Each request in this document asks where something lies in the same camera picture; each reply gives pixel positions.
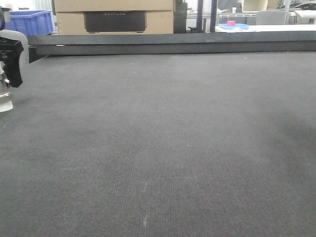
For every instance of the blue tray on table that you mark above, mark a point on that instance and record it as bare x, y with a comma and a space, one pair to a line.
236, 25

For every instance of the metal valve white caps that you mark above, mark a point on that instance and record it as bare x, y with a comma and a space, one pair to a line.
5, 95

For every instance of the pink block in tray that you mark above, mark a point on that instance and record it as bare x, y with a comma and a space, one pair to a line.
231, 23

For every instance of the black vertical post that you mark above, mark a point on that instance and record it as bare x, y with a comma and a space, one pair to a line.
199, 16

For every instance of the lower cardboard box black print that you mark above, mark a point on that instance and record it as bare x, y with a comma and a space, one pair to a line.
157, 22

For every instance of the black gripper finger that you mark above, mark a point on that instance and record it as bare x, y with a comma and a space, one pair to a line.
10, 52

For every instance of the black conveyor end rail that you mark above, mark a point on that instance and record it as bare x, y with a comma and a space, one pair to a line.
200, 43

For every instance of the white background table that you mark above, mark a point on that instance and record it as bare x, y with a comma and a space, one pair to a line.
272, 28

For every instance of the blue plastic crate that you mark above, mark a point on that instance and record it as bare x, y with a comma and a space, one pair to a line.
31, 22

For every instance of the upper cardboard box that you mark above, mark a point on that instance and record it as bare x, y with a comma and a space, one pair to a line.
112, 5

